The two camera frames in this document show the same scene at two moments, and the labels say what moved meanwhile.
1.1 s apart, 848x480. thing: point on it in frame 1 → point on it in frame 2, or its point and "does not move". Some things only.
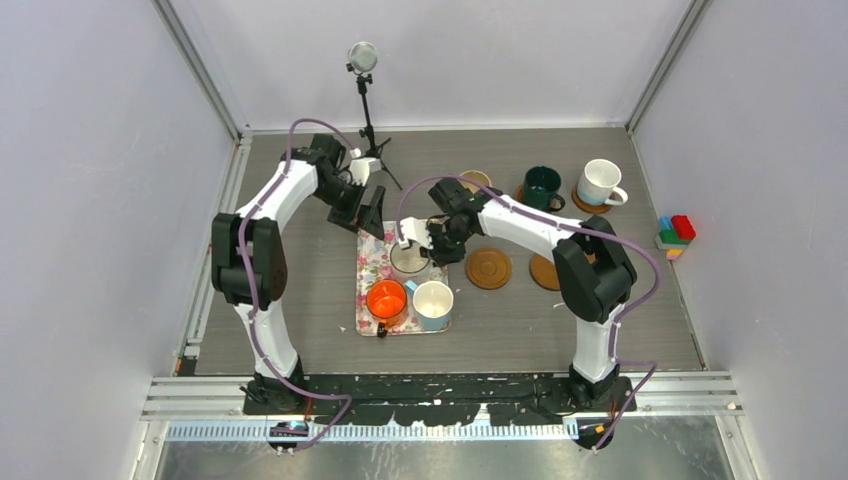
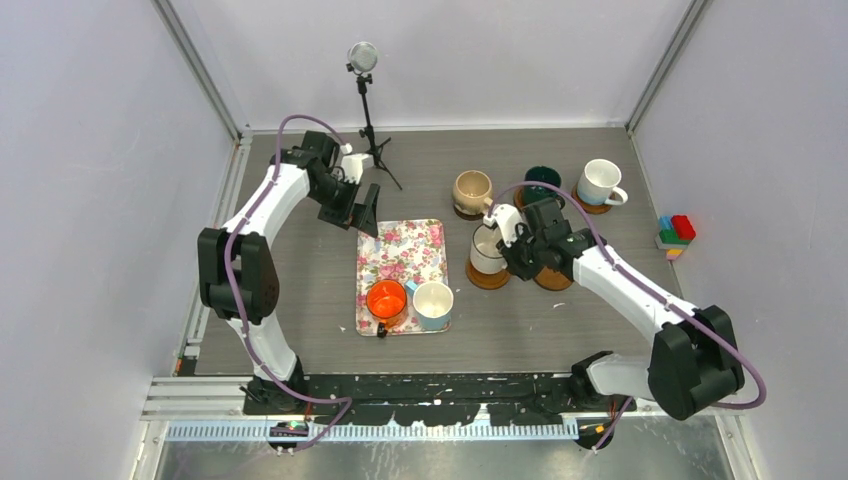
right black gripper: [439, 254] → [515, 266]
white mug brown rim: [410, 260] → [484, 254]
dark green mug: [541, 187] does not move
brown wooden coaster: [593, 208] does not move
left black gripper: [371, 222] does not move
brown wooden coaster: [544, 272] does not move
